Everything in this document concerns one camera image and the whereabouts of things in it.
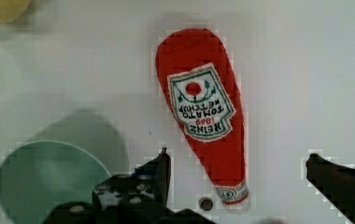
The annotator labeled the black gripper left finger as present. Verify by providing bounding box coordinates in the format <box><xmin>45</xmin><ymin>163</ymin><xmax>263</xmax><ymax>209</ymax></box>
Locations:
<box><xmin>92</xmin><ymin>147</ymin><xmax>171</xmax><ymax>215</ymax></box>

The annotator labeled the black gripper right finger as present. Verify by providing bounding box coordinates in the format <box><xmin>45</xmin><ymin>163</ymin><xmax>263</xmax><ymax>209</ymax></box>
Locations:
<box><xmin>305</xmin><ymin>153</ymin><xmax>355</xmax><ymax>224</ymax></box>

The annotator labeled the red plush ketchup bottle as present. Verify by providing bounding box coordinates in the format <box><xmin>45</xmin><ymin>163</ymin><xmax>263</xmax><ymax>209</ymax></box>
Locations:
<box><xmin>155</xmin><ymin>29</ymin><xmax>249</xmax><ymax>204</ymax></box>

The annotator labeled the green mug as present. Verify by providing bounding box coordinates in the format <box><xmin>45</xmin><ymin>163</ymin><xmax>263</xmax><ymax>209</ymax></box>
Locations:
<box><xmin>0</xmin><ymin>109</ymin><xmax>128</xmax><ymax>224</ymax></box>

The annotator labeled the peeled banana toy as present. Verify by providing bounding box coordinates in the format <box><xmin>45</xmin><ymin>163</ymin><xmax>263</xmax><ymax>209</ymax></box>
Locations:
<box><xmin>0</xmin><ymin>0</ymin><xmax>32</xmax><ymax>24</ymax></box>

